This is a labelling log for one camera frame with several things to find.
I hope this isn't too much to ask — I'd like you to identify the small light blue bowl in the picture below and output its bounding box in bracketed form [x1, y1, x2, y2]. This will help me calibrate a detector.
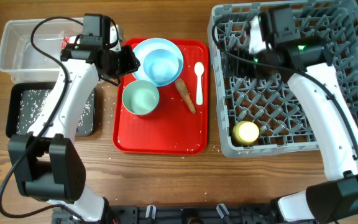
[143, 49, 179, 85]

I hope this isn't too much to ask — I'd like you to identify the yellow plastic cup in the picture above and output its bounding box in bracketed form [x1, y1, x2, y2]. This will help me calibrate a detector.
[232, 121, 260, 145]

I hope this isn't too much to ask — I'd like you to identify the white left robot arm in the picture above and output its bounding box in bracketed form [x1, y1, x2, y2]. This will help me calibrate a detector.
[6, 14, 140, 223]

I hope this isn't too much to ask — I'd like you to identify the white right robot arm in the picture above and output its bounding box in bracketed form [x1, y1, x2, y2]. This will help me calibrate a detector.
[249, 6, 358, 223]

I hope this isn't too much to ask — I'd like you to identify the grey dishwasher rack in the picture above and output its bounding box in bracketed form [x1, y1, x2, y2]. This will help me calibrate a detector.
[207, 1, 358, 157]

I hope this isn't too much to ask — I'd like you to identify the light blue plate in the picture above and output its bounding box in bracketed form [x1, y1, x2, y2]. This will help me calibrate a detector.
[133, 38, 184, 86]

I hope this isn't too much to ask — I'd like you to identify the brown carrot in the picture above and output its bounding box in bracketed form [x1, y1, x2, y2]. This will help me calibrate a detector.
[175, 78, 196, 114]

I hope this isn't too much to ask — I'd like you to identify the white plastic spoon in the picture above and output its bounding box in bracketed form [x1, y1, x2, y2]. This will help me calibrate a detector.
[194, 62, 204, 105]

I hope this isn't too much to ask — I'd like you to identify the clear plastic bin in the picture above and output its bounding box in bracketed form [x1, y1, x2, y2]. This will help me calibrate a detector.
[0, 17, 84, 83]

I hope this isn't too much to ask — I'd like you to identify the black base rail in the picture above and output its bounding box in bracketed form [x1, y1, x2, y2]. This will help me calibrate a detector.
[51, 203, 282, 224]

